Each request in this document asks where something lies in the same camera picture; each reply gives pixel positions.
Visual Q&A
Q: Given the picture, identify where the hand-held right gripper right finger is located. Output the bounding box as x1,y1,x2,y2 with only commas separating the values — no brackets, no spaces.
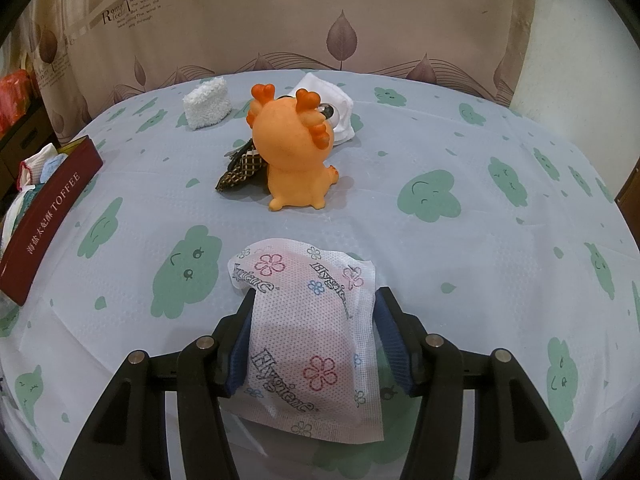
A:
374,286,583,480

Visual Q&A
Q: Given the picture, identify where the red gift bag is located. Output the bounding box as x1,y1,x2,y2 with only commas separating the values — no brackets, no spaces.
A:
0,71,41,136

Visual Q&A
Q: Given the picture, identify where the white sock with red rim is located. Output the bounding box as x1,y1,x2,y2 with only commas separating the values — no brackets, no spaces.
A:
19,143,58,191

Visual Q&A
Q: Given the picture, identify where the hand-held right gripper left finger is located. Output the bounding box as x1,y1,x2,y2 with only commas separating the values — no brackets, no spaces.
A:
59,287,257,480

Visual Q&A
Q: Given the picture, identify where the wooden door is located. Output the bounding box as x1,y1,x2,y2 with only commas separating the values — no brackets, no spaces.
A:
614,160,640,221

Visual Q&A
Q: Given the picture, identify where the red tin box gold inside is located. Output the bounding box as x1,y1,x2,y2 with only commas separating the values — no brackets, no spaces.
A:
0,135,104,307

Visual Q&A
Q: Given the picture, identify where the white flower-print wipe packet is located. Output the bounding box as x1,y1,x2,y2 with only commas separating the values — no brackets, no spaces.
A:
227,239,386,446

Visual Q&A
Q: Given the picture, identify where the dark patterned key pouch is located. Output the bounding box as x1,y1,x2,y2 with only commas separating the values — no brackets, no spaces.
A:
216,140,268,192

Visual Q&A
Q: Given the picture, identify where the beige leaf-print curtain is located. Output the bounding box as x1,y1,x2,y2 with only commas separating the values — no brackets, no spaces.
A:
15,0,538,146

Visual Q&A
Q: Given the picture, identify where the blue fluffy cloth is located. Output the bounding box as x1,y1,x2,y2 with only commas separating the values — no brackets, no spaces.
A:
41,154,68,183

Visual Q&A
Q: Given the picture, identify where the orange rubber toy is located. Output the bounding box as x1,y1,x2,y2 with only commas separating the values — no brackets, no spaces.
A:
246,84,346,211

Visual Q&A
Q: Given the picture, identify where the white soft cloth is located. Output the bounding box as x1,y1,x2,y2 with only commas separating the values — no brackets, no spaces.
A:
287,72,357,147

